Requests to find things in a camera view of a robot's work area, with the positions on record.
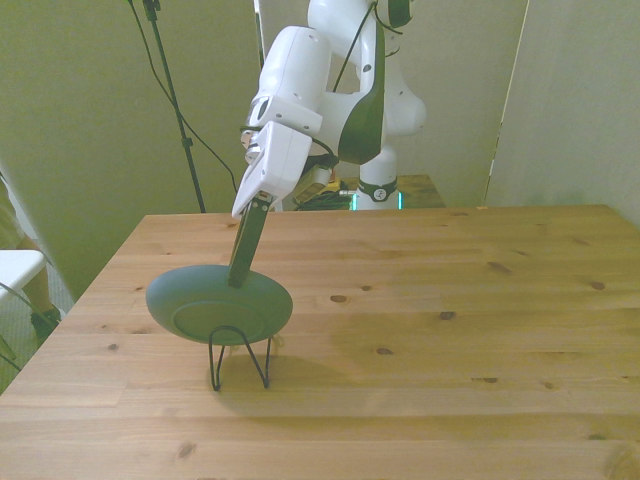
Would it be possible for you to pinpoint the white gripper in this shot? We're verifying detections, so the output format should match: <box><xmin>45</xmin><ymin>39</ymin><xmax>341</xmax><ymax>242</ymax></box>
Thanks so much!
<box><xmin>228</xmin><ymin>121</ymin><xmax>314</xmax><ymax>289</ymax></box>

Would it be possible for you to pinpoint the dark green round plate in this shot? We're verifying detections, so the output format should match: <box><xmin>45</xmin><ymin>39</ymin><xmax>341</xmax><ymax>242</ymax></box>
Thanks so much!
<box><xmin>145</xmin><ymin>264</ymin><xmax>295</xmax><ymax>346</ymax></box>

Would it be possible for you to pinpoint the black tripod pole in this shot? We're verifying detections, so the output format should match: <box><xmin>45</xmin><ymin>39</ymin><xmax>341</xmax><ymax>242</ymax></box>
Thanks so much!
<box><xmin>141</xmin><ymin>0</ymin><xmax>209</xmax><ymax>214</ymax></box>

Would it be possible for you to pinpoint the white stool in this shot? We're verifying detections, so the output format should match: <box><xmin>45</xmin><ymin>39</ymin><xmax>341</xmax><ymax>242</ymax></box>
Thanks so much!
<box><xmin>0</xmin><ymin>249</ymin><xmax>47</xmax><ymax>303</ymax></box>

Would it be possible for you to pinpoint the white partition board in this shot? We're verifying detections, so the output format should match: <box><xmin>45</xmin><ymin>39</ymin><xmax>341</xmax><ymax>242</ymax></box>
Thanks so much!
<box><xmin>481</xmin><ymin>0</ymin><xmax>640</xmax><ymax>210</ymax></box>

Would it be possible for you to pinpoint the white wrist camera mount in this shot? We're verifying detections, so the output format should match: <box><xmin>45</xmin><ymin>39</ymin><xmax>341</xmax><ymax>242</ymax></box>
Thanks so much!
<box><xmin>239</xmin><ymin>128</ymin><xmax>264</xmax><ymax>164</ymax></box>

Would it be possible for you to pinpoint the black tripod cable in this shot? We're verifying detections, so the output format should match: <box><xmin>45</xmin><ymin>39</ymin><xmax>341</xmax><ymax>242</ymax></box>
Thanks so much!
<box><xmin>123</xmin><ymin>0</ymin><xmax>239</xmax><ymax>197</ymax></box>

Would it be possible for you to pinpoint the black wire plate stand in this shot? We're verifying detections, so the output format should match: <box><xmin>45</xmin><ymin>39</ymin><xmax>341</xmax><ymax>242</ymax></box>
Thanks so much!
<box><xmin>207</xmin><ymin>325</ymin><xmax>274</xmax><ymax>392</ymax></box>

